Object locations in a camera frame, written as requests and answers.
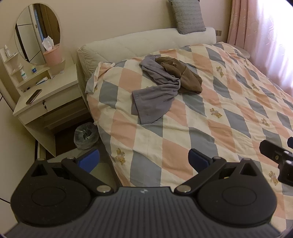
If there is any grey garment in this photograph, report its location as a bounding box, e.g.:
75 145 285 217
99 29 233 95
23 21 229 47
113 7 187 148
131 54 198 125

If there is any black bin bag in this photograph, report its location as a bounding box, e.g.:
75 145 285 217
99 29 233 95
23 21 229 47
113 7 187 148
73 122 99 150

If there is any checkered pastel quilt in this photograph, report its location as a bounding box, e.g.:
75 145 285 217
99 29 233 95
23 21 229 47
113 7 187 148
85 42 292 230

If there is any beige dressing table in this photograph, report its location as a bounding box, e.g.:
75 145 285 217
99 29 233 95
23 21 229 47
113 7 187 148
1 49 89 156

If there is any smartphone on table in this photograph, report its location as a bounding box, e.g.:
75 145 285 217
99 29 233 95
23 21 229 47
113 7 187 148
26 89 42 105

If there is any brown garment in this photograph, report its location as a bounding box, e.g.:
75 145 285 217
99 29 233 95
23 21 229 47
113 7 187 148
155 57 203 94

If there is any toothpaste tube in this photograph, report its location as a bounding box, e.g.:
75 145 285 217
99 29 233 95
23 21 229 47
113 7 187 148
36 77 48 85

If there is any white blue bottle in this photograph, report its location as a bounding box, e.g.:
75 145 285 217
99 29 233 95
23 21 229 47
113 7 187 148
20 69 27 80

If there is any beige padded headboard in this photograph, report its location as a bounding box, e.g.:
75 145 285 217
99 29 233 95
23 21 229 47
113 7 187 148
77 27 216 81

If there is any pink tissue box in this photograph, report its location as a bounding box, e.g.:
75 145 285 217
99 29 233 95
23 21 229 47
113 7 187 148
43 44 66 77

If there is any pink curtain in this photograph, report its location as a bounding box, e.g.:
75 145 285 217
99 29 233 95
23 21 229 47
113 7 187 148
227 1 292 95

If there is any white dropper bottle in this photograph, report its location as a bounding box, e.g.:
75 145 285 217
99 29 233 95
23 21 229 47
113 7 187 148
4 45 11 58

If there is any grey knit pillow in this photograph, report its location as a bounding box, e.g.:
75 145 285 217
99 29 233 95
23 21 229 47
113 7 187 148
169 0 206 35

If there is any oval mirror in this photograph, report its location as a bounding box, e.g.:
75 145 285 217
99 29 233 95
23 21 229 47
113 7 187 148
14 3 61 65

